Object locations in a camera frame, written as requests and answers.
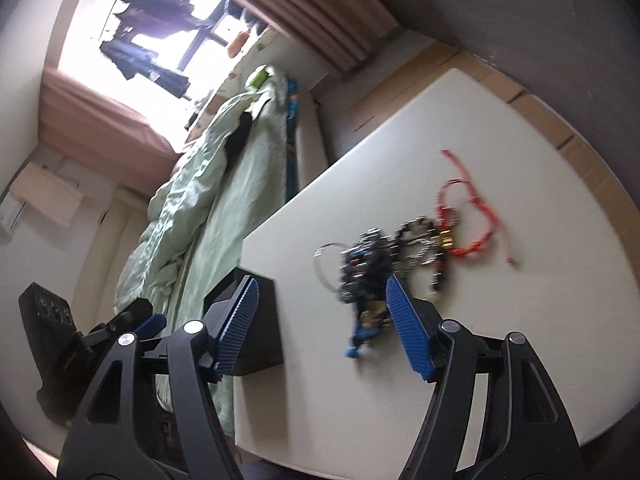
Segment beige headboard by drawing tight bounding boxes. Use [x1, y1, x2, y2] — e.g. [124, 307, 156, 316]
[70, 188, 149, 333]

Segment light green duvet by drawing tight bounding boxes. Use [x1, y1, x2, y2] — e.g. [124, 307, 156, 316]
[113, 79, 292, 321]

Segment silver ball chain necklace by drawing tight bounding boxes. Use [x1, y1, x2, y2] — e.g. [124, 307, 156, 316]
[391, 213, 452, 296]

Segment cardboard sheets on floor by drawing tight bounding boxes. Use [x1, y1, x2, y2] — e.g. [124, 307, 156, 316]
[348, 41, 639, 273]

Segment wall air conditioner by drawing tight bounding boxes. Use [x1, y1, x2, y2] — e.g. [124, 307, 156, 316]
[1, 162, 84, 236]

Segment pink curtain right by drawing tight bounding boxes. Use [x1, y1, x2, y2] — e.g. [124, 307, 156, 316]
[238, 0, 399, 74]

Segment black jewelry box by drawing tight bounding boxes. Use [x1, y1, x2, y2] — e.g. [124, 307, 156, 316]
[200, 268, 283, 382]

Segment patterned window seat cushion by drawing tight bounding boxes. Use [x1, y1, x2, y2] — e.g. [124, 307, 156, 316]
[184, 28, 279, 146]

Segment window with hanging clothes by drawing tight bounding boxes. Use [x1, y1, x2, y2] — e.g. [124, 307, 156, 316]
[58, 0, 267, 136]

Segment blue beaded knotted bracelet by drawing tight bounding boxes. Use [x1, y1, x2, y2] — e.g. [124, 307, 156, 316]
[336, 228, 402, 360]

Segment green box on bed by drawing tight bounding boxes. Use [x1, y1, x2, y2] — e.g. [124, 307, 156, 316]
[246, 65, 272, 91]

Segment pink curtain left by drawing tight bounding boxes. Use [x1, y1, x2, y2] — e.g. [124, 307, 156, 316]
[38, 66, 179, 196]

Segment black garment on bed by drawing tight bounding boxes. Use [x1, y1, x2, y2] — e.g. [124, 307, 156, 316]
[224, 112, 253, 171]

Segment red string bracelet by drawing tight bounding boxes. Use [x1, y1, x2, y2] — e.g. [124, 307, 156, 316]
[433, 148, 516, 267]

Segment bed with green sheet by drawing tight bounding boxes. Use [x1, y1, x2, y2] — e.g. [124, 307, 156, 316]
[112, 74, 329, 436]

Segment pink curtain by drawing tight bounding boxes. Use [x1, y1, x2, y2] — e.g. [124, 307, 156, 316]
[238, 0, 399, 74]
[38, 66, 179, 196]

